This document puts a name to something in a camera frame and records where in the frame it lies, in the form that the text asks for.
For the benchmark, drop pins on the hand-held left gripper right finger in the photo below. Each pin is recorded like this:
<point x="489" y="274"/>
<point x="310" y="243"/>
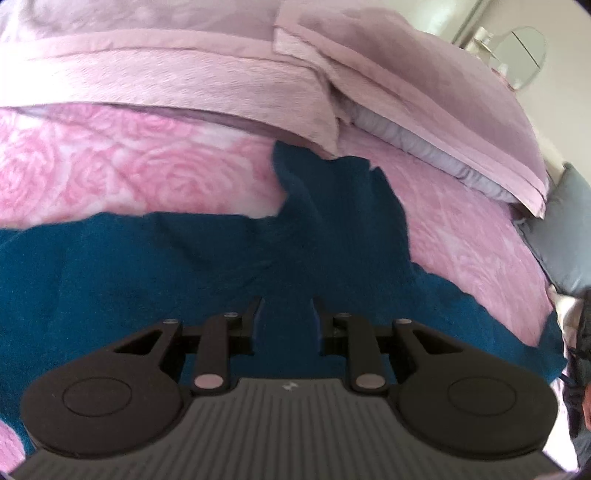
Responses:
<point x="325" y="332"/>

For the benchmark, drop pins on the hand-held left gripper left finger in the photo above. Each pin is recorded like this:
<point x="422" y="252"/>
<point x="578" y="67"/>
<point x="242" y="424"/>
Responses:
<point x="249" y="323"/>

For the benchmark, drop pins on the blue knitted sweater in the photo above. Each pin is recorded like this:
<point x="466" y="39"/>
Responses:
<point x="138" y="277"/>

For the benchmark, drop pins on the striped lavender pillow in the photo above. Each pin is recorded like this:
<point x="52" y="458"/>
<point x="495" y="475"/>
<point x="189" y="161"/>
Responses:
<point x="415" y="143"/>

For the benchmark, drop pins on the pink floral bedspread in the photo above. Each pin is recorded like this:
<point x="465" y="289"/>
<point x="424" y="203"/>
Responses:
<point x="115" y="161"/>

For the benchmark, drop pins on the black garment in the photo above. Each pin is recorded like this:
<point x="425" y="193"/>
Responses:
<point x="579" y="323"/>

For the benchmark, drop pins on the grey pillow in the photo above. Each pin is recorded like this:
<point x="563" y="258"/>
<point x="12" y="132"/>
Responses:
<point x="568" y="230"/>

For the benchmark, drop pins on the pink fleece blanket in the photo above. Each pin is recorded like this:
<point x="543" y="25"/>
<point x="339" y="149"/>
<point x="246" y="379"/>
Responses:
<point x="415" y="69"/>
<point x="161" y="69"/>

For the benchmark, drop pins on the oval mirror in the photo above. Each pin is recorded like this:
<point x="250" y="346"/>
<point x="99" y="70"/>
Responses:
<point x="521" y="55"/>

